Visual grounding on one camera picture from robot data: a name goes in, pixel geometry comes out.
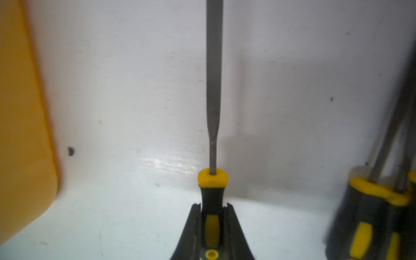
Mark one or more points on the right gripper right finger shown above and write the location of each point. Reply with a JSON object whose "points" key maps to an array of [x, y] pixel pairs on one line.
{"points": [[235, 246]]}

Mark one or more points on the yellow plastic storage tray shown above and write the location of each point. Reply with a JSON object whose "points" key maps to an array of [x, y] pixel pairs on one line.
{"points": [[29, 174]]}

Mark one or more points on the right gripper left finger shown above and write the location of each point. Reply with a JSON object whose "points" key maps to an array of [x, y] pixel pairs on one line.
{"points": [[189, 245]]}

